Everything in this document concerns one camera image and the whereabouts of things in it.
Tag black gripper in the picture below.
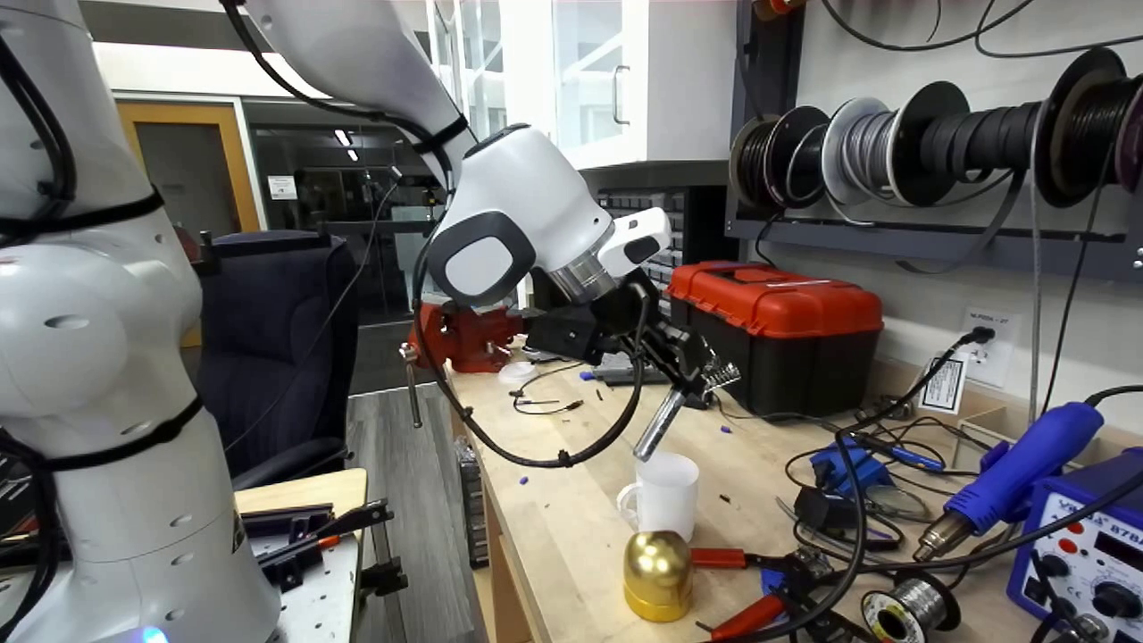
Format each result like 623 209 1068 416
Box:
521 271 741 408

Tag silver black Sharpie marker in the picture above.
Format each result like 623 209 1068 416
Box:
634 401 678 461

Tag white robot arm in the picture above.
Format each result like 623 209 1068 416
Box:
0 0 699 643

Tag white ceramic mug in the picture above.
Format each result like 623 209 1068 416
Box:
615 450 699 539

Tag red black toolbox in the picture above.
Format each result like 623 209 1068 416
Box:
667 259 881 416

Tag red bench vise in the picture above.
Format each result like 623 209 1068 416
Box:
401 305 521 375

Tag blue hot air gun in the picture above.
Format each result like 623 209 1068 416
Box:
915 403 1103 559

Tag dark office chair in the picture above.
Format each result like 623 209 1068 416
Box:
196 230 357 486

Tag blue soldering station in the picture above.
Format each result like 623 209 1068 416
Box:
1006 446 1143 643

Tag blue cable connector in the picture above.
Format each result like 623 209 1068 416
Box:
811 446 891 496

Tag red handled pliers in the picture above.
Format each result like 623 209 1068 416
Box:
688 545 794 643

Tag black power cable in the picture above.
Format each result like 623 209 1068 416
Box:
699 324 998 643

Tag solder wire spool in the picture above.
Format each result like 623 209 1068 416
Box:
861 577 961 643

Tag white wall cabinet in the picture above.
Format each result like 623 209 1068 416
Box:
500 0 741 166

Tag black wire spool rack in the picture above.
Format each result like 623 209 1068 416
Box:
725 0 1143 286

